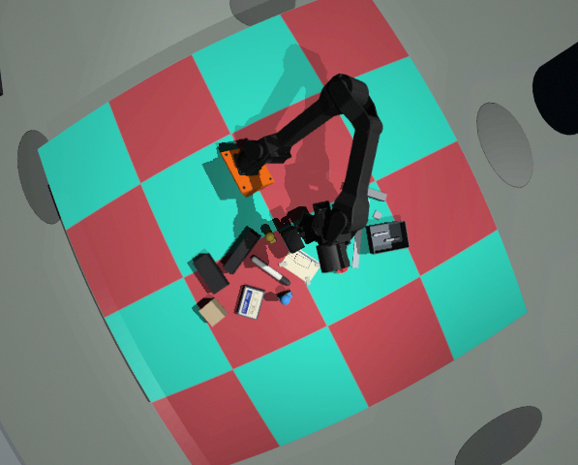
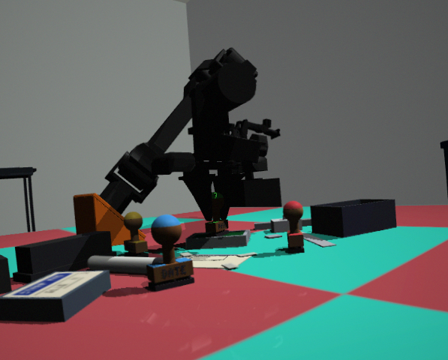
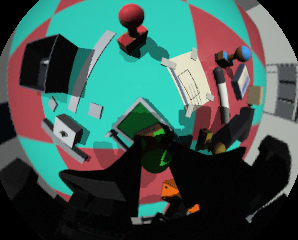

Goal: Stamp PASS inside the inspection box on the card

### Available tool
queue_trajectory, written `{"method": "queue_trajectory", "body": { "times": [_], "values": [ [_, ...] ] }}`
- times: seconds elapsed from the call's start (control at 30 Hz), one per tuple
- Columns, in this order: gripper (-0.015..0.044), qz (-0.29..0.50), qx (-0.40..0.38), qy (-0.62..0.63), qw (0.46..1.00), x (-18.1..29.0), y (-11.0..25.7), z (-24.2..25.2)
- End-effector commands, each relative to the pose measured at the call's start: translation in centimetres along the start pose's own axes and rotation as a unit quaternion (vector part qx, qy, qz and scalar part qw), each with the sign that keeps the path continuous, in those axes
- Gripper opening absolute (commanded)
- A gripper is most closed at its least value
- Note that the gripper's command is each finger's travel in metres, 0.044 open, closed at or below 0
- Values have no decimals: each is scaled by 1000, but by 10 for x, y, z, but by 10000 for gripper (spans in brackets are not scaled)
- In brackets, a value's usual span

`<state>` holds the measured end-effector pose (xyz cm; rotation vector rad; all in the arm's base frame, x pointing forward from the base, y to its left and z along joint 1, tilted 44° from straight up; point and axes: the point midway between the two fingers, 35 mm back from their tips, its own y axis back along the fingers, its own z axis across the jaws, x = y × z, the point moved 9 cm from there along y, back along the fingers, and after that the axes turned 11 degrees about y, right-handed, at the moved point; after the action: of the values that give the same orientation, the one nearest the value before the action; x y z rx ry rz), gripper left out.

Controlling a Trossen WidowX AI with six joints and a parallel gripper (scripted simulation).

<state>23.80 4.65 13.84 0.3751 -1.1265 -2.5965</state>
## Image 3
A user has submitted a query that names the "brown date stamp with blue top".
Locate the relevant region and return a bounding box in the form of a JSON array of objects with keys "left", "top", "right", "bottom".
[{"left": 214, "top": 45, "right": 250, "bottom": 68}]

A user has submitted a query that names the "white cylinder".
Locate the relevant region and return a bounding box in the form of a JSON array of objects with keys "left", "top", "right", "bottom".
[{"left": 213, "top": 67, "right": 230, "bottom": 125}]

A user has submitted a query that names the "brown rubber stamp with yellow top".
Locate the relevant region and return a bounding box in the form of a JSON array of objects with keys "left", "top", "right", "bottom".
[{"left": 196, "top": 128, "right": 226, "bottom": 155}]

